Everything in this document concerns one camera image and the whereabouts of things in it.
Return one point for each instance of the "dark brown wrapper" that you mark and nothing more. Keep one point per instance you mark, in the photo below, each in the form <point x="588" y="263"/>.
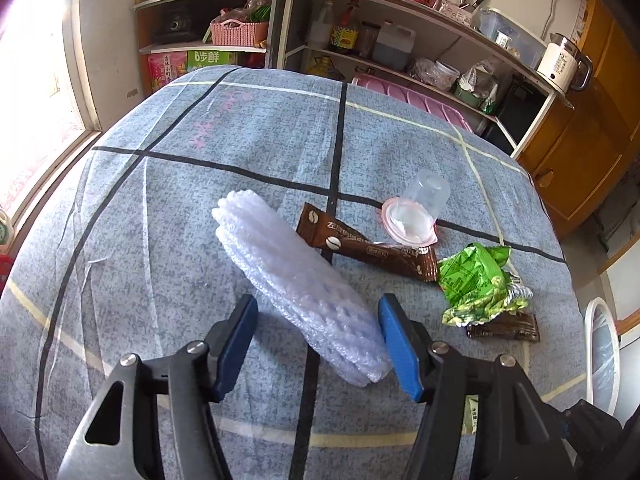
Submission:
<point x="520" y="326"/>

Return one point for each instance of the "white metal shelf rack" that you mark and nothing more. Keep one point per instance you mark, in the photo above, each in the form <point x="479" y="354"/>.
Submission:
<point x="439" y="38"/>

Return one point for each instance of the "pink woven basket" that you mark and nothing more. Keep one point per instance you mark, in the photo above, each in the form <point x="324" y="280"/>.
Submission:
<point x="234" y="33"/>

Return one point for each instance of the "clear plastic jelly cup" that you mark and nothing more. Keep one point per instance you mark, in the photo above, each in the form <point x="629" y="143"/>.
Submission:
<point x="410" y="219"/>

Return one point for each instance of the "brown coffee sachet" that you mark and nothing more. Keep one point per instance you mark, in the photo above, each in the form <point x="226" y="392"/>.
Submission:
<point x="320" y="230"/>

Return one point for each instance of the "clear storage box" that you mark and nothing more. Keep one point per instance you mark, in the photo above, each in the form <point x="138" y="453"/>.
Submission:
<point x="511" y="36"/>

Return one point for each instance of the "blue checked tablecloth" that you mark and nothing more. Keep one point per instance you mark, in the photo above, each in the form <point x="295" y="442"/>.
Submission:
<point x="124" y="256"/>

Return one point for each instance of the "white trash bin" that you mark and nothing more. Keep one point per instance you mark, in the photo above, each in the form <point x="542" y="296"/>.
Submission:
<point x="603" y="375"/>

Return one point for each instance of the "white foam net sleeve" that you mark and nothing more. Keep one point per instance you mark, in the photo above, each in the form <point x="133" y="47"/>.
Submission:
<point x="303" y="287"/>

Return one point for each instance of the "white electric kettle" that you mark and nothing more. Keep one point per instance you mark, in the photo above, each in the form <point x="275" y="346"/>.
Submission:
<point x="564" y="66"/>

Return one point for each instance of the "pink plastic storage lid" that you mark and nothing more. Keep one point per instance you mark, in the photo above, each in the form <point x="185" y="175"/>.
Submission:
<point x="413" y="98"/>

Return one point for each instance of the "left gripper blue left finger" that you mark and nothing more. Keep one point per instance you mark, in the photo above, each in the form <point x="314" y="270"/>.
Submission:
<point x="118" y="438"/>

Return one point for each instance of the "dark sauce bottle yellow label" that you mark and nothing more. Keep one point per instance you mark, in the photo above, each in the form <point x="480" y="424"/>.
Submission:
<point x="346" y="29"/>

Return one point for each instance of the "green crumpled snack wrapper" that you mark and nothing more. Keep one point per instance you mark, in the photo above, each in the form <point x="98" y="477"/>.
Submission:
<point x="478" y="288"/>

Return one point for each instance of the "wooden cabinet door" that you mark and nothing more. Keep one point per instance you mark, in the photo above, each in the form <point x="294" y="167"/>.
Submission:
<point x="578" y="154"/>

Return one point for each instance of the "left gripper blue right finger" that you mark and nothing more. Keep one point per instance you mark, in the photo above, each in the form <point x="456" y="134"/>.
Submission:
<point x="518" y="436"/>

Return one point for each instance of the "white plastic jug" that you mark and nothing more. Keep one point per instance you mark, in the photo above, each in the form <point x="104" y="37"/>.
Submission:
<point x="393" y="46"/>

